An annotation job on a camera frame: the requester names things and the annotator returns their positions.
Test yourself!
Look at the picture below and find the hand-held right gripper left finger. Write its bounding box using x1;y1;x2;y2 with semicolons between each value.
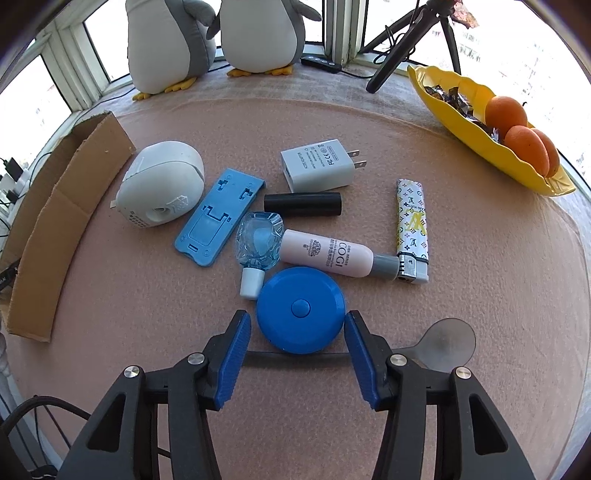
60;309;252;480

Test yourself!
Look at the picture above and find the checked cloth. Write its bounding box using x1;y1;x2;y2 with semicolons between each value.
88;60;435;121

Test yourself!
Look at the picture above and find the white patterned lighter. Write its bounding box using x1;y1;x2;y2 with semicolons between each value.
396;178;430;284

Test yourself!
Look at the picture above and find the pile of wrapped candies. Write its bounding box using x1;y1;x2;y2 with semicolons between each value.
425;84;499;139

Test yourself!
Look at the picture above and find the grey plastic spoon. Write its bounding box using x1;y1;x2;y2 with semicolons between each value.
245;318;476;371

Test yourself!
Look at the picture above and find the yellow dish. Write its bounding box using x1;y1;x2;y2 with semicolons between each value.
407;65;577;198

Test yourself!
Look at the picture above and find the black ring light cable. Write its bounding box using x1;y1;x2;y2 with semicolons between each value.
341;65;386;79

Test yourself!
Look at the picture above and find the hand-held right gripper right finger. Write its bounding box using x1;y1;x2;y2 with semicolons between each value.
344;310;539;480

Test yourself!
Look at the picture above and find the orange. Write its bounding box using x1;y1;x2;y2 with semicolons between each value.
531;129;560;178
486;95;528;137
504;126;550;176

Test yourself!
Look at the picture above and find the blue round tape measure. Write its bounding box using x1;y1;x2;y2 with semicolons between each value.
256;267;346;355

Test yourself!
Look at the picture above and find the white plug-in heater device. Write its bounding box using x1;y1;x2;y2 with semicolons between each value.
111;141;205;229

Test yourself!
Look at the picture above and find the black inline remote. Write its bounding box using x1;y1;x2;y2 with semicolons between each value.
301;55;343;71

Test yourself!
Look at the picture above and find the black cylinder tube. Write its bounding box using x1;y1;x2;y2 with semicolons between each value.
264;191;342;217

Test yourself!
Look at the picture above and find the white window frame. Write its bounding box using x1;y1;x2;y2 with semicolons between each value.
0;0;430;153

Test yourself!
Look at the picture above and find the blue folding phone stand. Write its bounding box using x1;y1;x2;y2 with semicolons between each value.
174;168;267;268

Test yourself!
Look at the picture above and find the cardboard box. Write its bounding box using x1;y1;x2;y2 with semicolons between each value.
0;111;137;342

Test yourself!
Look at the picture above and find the large penguin plush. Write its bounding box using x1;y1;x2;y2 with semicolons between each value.
126;0;218;101

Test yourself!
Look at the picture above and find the white USB wall charger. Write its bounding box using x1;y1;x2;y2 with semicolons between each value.
280;138;369;193

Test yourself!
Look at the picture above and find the pink bottle with grey cap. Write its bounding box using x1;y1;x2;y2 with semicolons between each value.
281;229;400;281

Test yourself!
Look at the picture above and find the white power strip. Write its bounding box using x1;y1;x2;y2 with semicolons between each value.
0;173;31;215

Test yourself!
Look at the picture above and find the small penguin plush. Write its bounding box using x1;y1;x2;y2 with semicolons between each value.
217;0;322;77

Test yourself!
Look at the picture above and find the black tripod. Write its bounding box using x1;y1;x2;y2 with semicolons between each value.
360;0;462;94

